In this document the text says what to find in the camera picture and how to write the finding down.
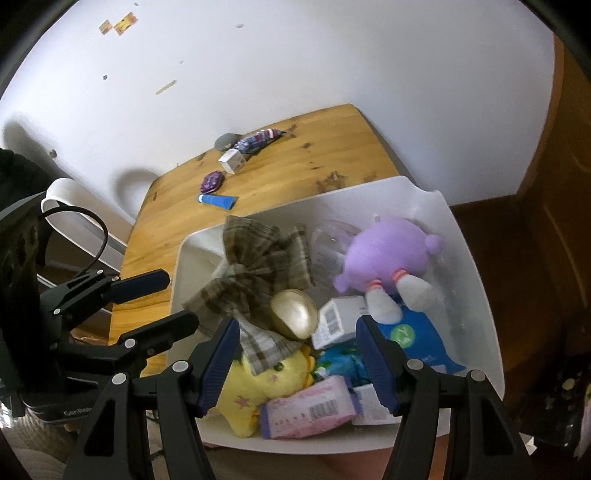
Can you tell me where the white barcode box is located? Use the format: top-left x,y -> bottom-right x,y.
311,295 -> 370,350

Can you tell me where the white storage box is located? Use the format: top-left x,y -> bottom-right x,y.
168,174 -> 506,450

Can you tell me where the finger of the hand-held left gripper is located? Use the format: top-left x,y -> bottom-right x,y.
39,269 -> 170,333
53,309 -> 200,376

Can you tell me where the teal packet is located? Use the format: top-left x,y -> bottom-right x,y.
316,346 -> 370,384

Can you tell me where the plaid fabric bow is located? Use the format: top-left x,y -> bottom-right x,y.
181,215 -> 316,374

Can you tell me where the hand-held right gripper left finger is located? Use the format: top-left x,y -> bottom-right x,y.
62,318 -> 242,480

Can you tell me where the blue pouch green logo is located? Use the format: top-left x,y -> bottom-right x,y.
376,302 -> 467,377

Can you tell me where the pink packet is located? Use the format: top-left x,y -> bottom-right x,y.
259,375 -> 361,439

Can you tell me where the blue white patterned packet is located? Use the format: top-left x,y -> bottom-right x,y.
235,128 -> 287,155

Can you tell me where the blue tube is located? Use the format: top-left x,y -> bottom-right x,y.
197,193 -> 239,210

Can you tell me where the small white box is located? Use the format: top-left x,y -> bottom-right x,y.
218,148 -> 247,175

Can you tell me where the yellow plush toy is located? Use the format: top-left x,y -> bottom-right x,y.
215,346 -> 317,437

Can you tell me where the black braided cable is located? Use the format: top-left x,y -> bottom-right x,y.
39,205 -> 109,278

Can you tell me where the gold egg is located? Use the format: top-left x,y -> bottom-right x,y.
269,288 -> 319,341

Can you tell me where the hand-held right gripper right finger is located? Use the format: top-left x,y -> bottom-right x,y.
355,315 -> 534,480

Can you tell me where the purple plush toy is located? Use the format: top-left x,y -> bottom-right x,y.
332,215 -> 445,324

